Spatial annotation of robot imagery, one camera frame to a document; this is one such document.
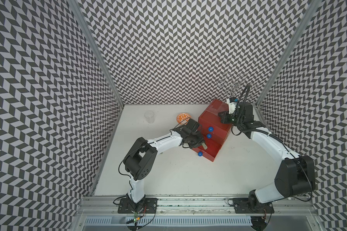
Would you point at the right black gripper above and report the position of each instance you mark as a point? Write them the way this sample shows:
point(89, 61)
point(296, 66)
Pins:
point(223, 119)

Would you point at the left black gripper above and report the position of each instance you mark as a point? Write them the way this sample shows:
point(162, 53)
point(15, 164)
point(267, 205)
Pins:
point(201, 140)

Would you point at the olive green knife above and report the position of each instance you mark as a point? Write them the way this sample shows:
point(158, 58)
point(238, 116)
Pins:
point(204, 145)

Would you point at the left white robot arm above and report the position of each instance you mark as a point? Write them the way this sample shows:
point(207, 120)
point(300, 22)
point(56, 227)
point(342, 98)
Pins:
point(140, 159)

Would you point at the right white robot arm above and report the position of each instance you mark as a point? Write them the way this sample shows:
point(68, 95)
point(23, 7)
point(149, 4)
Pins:
point(296, 174)

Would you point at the red drawer cabinet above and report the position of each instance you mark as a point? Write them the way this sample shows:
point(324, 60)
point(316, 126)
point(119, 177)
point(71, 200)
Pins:
point(210, 118)

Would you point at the orange patterned bowl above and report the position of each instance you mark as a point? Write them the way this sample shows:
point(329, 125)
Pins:
point(183, 118)

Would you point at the clear plastic cup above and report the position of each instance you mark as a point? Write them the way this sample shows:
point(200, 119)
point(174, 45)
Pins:
point(150, 116)

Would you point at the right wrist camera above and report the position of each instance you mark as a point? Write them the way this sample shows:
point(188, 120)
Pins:
point(232, 104)

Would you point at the chrome wire rack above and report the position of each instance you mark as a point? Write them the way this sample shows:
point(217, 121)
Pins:
point(232, 84)

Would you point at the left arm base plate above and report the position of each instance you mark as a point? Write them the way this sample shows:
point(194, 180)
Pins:
point(146, 205)

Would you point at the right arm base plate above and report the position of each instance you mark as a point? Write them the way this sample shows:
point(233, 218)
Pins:
point(251, 206)

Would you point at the aluminium front rail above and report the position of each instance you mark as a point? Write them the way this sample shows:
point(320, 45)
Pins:
point(194, 213)

